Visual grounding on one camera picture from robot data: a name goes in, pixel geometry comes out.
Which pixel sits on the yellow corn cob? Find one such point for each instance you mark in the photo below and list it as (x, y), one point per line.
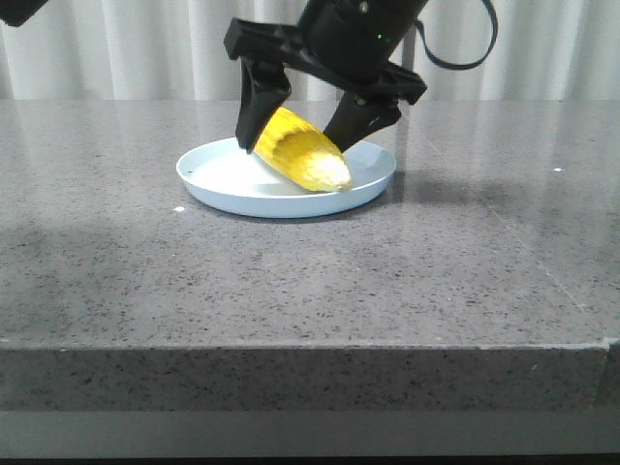
(300, 152)

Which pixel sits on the light blue round plate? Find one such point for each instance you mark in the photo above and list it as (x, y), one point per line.
(223, 176)

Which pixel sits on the grey pleated curtain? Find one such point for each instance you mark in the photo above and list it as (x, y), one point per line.
(157, 50)

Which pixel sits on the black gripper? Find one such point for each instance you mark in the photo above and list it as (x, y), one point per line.
(344, 43)
(16, 12)

